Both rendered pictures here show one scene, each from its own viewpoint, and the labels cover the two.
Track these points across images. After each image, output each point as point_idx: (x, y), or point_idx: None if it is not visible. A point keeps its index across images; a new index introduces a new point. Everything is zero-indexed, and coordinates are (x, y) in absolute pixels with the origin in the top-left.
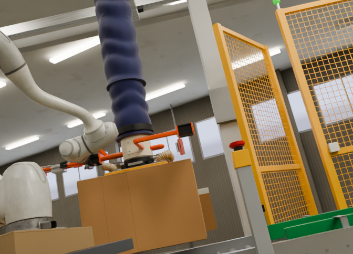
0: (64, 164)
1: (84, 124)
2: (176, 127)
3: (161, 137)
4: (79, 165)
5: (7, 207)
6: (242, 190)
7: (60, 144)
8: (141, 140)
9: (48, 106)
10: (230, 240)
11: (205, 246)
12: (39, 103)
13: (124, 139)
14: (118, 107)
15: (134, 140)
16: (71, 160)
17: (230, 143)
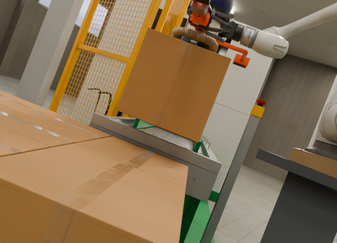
0: (213, 14)
1: (287, 35)
2: (249, 60)
3: (242, 58)
4: (202, 18)
5: None
6: (255, 131)
7: (288, 43)
8: (246, 55)
9: (325, 21)
10: (121, 119)
11: (116, 119)
12: (334, 17)
13: (217, 24)
14: None
15: (246, 51)
16: (271, 57)
17: (264, 101)
